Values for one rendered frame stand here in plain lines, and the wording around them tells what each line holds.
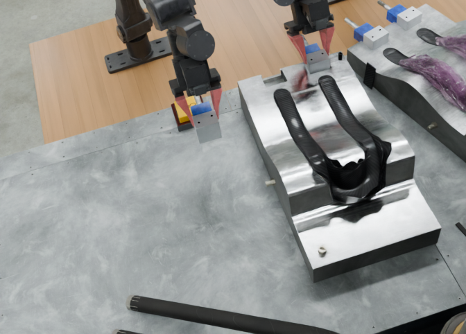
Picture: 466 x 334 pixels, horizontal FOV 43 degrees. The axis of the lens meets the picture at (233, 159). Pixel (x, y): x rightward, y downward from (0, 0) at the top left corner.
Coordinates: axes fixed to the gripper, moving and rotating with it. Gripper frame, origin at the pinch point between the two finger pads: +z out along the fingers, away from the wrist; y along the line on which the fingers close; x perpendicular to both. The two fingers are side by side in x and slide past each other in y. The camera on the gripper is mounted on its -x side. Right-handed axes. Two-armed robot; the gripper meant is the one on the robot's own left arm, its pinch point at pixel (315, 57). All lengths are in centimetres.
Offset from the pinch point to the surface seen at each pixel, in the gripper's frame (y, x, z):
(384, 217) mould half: -2.1, -34.7, 25.1
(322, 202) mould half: -12.4, -30.1, 20.3
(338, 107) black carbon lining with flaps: -0.2, -10.6, 9.5
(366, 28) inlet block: 16.7, 9.9, -0.5
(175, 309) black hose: -46, -39, 27
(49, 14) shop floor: -84, 199, -8
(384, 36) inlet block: 18.9, 4.7, 1.4
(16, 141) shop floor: -105, 126, 33
